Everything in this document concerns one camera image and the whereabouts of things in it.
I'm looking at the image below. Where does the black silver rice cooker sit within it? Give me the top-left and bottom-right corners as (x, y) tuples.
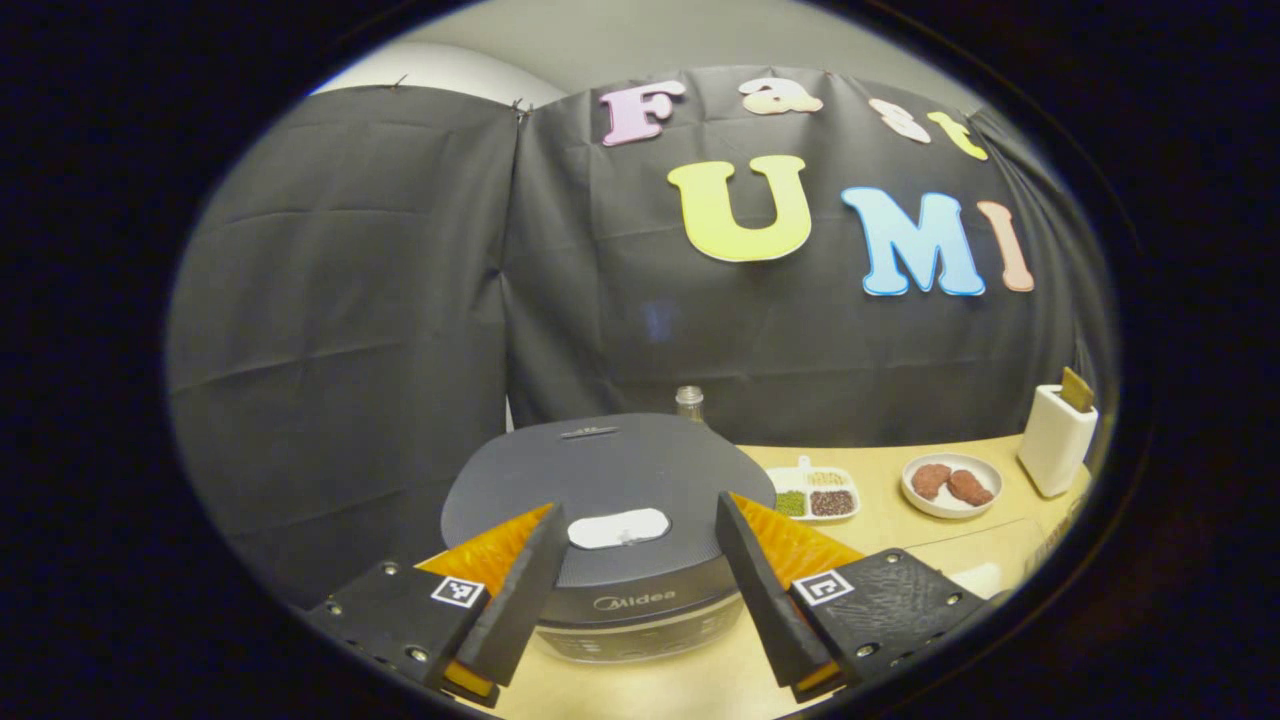
(441, 413), (777, 663)

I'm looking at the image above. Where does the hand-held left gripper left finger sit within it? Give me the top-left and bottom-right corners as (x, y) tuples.
(305, 503), (569, 709)

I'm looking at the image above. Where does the black backdrop cloth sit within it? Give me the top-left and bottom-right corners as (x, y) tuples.
(165, 65), (1116, 581)

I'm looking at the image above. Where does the white round plate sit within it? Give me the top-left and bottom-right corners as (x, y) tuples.
(901, 453), (1003, 519)

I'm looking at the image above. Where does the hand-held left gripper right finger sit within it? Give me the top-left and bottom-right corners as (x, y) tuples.
(715, 490), (991, 704)

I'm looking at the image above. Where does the white divided bean dish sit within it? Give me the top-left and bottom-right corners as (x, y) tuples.
(766, 456), (861, 523)

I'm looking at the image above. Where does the white chopstick holder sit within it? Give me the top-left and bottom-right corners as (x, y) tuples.
(1017, 367), (1099, 499)

